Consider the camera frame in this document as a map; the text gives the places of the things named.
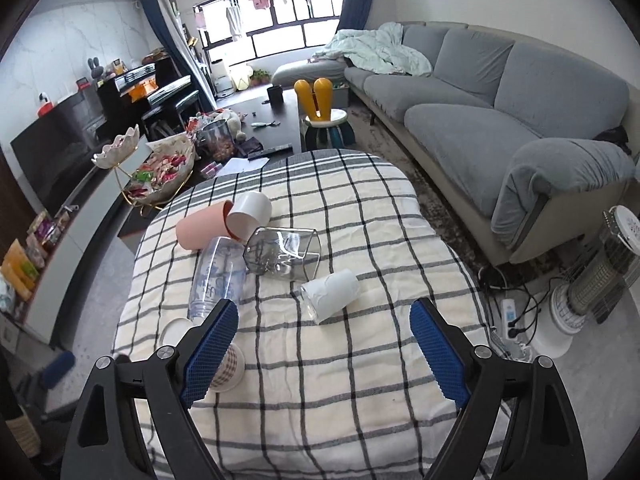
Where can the dark coffee table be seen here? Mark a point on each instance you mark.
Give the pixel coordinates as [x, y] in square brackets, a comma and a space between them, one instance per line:
[272, 115]

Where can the black mug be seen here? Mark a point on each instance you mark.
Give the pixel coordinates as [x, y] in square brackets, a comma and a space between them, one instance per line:
[274, 94]

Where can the yellow rabbit ear stool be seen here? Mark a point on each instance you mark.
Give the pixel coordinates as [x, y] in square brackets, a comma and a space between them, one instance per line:
[320, 110]

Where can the plaid paper cup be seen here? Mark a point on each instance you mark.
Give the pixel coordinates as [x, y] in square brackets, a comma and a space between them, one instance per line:
[225, 365]

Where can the electric cage heater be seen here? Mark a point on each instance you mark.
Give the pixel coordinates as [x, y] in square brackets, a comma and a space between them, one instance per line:
[595, 280]

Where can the two-tier shell snack tray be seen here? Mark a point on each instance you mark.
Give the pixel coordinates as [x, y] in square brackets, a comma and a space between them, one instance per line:
[150, 170]

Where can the light green blanket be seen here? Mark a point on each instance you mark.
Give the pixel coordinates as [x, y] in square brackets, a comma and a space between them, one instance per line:
[380, 50]

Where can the white power strip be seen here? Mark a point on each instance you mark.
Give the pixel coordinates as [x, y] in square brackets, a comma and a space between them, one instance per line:
[510, 317]

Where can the black piano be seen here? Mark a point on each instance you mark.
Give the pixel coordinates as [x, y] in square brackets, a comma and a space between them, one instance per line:
[145, 95]

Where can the grey sectional sofa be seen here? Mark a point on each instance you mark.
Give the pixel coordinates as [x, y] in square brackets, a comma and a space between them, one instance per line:
[500, 110]

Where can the blue curtain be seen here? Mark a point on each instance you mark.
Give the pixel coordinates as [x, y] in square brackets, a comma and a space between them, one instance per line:
[167, 40]

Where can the white ribbed cup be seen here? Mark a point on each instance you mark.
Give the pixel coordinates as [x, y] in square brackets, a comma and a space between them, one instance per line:
[334, 294]

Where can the clear snack jar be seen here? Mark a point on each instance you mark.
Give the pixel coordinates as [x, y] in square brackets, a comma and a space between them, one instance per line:
[219, 139]

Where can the clear printed tall glass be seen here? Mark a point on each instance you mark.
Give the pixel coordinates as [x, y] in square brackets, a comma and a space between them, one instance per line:
[216, 280]

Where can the checkered white blanket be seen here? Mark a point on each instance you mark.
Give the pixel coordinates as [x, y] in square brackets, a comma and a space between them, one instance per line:
[320, 360]

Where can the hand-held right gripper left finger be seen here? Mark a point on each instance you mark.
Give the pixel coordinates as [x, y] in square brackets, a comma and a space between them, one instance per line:
[210, 347]

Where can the clear hexagonal glass cup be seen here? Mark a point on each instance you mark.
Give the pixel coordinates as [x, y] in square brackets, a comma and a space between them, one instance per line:
[282, 252]

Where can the white plastic cup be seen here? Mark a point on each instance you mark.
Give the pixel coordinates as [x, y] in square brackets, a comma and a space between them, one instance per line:
[249, 215]

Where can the black television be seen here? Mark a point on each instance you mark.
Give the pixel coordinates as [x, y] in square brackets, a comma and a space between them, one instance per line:
[55, 155]

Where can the grey tv cabinet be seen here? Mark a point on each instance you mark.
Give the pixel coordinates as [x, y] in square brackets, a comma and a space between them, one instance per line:
[65, 240]

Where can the pink plastic cup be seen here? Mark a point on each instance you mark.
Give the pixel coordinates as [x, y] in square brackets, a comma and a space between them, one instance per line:
[202, 229]

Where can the white paper sheet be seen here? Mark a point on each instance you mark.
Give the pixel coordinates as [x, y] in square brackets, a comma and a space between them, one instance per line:
[240, 166]

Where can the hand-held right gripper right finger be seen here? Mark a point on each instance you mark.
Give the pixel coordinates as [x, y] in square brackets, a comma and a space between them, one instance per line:
[436, 347]

